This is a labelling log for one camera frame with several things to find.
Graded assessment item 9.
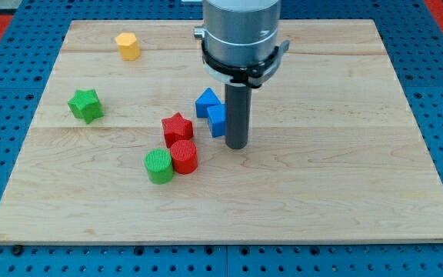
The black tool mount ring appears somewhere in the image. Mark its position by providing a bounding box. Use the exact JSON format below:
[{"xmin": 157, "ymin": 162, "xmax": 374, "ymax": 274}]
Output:
[{"xmin": 201, "ymin": 40, "xmax": 290, "ymax": 88}]

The blue cube block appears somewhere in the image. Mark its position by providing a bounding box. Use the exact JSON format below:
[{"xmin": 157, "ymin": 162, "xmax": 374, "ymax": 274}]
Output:
[{"xmin": 207, "ymin": 104, "xmax": 226, "ymax": 138}]

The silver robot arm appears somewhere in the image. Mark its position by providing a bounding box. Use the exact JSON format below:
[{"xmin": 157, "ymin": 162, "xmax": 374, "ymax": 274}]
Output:
[{"xmin": 194, "ymin": 0, "xmax": 290, "ymax": 149}]

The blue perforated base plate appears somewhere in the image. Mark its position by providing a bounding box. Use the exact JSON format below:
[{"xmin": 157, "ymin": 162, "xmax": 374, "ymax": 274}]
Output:
[{"xmin": 0, "ymin": 0, "xmax": 443, "ymax": 276}]

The yellow hexagon block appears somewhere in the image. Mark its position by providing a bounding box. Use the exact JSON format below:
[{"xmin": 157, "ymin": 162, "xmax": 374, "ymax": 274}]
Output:
[{"xmin": 115, "ymin": 32, "xmax": 141, "ymax": 61}]

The green star block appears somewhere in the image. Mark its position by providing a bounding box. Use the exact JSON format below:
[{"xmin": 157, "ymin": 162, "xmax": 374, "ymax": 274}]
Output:
[{"xmin": 68, "ymin": 89, "xmax": 104, "ymax": 124}]

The green cylinder block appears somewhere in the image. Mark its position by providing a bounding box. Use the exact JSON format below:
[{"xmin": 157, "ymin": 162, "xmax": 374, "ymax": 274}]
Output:
[{"xmin": 144, "ymin": 149, "xmax": 174, "ymax": 185}]

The red star block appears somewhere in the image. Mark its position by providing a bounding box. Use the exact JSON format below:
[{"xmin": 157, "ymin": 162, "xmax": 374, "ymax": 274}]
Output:
[{"xmin": 162, "ymin": 112, "xmax": 194, "ymax": 149}]

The blue triangle block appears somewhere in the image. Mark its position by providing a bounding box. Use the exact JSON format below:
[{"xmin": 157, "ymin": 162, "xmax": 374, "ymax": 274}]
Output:
[{"xmin": 195, "ymin": 88, "xmax": 221, "ymax": 118}]

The red cylinder block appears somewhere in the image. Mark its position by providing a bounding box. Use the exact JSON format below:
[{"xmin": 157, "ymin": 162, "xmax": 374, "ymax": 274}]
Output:
[{"xmin": 170, "ymin": 140, "xmax": 198, "ymax": 175}]

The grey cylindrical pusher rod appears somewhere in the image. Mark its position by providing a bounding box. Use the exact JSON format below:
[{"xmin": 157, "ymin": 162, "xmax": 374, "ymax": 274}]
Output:
[{"xmin": 225, "ymin": 85, "xmax": 251, "ymax": 149}]

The wooden board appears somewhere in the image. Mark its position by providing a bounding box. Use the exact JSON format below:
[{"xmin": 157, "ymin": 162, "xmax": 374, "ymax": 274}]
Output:
[{"xmin": 0, "ymin": 19, "xmax": 443, "ymax": 245}]

